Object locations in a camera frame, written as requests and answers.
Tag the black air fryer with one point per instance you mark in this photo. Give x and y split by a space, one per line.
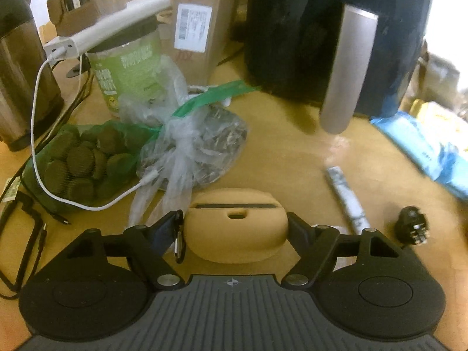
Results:
292 36

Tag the clear plastic bag of seeds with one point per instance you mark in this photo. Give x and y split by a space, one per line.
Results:
204 142

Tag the white power strip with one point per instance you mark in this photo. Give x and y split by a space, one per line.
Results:
106 31

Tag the silver carabiner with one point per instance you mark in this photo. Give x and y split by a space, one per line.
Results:
179 243

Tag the steel electric kettle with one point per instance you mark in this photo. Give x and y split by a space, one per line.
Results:
18 80

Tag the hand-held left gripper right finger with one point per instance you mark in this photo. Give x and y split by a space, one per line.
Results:
298 232

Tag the green label jar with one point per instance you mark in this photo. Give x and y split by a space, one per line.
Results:
126 73

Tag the blue tissue packet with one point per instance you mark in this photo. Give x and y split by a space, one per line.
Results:
420 146

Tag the small clear plastic packet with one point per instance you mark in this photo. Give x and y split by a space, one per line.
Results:
345 261

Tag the small black knob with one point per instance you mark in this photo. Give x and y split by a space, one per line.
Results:
412 225

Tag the yellow wet wipes pack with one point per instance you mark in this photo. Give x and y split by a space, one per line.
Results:
444 111

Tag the tan phone stand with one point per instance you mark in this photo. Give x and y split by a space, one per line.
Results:
237 237

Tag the marbled white stick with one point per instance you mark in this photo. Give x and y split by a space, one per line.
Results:
345 197

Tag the tall labelled cardboard box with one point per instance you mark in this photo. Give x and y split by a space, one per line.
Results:
204 18

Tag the small brown cardboard box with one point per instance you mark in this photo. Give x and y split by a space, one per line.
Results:
71 5

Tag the bag of dark green cookies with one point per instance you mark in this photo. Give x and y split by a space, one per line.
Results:
84 164

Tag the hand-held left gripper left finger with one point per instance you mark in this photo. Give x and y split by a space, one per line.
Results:
166 228

